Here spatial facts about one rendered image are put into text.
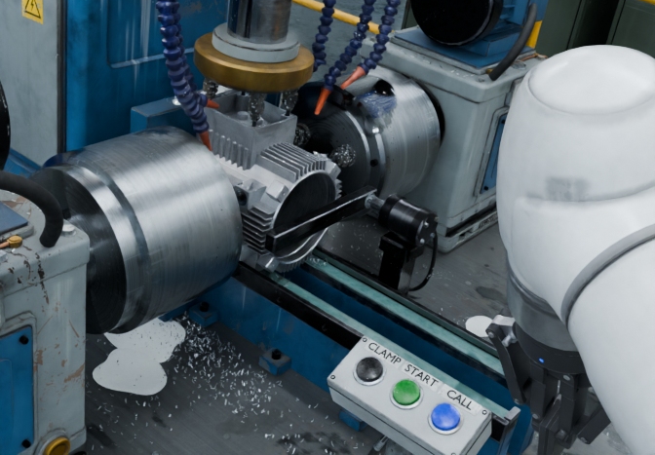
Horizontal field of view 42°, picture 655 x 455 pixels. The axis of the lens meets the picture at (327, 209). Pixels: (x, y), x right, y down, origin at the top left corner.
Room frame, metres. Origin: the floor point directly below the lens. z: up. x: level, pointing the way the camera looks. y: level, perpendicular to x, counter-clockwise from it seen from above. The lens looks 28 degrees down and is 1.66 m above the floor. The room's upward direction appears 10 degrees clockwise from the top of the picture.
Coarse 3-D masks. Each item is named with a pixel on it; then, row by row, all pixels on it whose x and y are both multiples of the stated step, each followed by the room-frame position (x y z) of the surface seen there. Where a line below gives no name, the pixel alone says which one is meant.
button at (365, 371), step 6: (360, 360) 0.76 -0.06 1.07; (366, 360) 0.76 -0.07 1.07; (372, 360) 0.76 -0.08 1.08; (378, 360) 0.76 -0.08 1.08; (360, 366) 0.76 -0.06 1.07; (366, 366) 0.76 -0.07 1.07; (372, 366) 0.75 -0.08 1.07; (378, 366) 0.75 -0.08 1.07; (360, 372) 0.75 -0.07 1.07; (366, 372) 0.75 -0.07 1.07; (372, 372) 0.75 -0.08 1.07; (378, 372) 0.75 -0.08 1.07; (360, 378) 0.75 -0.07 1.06; (366, 378) 0.74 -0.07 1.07; (372, 378) 0.74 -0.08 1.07; (378, 378) 0.75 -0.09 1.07
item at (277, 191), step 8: (328, 160) 1.22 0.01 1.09; (328, 168) 1.21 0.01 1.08; (336, 168) 1.22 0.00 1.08; (336, 176) 1.22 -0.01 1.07; (272, 184) 1.12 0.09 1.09; (280, 184) 1.12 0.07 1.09; (272, 192) 1.11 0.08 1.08; (280, 192) 1.11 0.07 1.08; (288, 192) 1.12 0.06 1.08; (280, 200) 1.11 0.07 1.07; (264, 256) 1.12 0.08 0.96; (264, 264) 1.11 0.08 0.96; (272, 264) 1.11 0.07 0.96; (272, 272) 1.11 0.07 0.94
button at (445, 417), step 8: (440, 408) 0.70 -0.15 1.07; (448, 408) 0.70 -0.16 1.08; (456, 408) 0.71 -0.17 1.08; (432, 416) 0.70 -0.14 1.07; (440, 416) 0.70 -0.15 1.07; (448, 416) 0.70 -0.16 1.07; (456, 416) 0.70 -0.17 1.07; (440, 424) 0.69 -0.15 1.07; (448, 424) 0.69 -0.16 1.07; (456, 424) 0.69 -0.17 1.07
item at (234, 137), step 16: (224, 96) 1.28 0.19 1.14; (240, 96) 1.29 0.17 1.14; (208, 112) 1.22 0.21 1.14; (224, 112) 1.28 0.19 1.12; (240, 112) 1.25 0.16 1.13; (272, 112) 1.27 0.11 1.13; (224, 128) 1.20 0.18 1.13; (240, 128) 1.18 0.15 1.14; (256, 128) 1.18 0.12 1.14; (272, 128) 1.20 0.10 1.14; (288, 128) 1.23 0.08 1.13; (224, 144) 1.20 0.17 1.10; (240, 144) 1.18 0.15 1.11; (256, 144) 1.18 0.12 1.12; (272, 144) 1.21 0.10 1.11; (240, 160) 1.18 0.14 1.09
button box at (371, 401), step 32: (352, 352) 0.78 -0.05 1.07; (384, 352) 0.78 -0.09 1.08; (352, 384) 0.74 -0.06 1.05; (384, 384) 0.74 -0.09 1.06; (384, 416) 0.71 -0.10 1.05; (416, 416) 0.70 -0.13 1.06; (480, 416) 0.70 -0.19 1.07; (416, 448) 0.69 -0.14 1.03; (448, 448) 0.67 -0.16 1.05; (480, 448) 0.70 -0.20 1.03
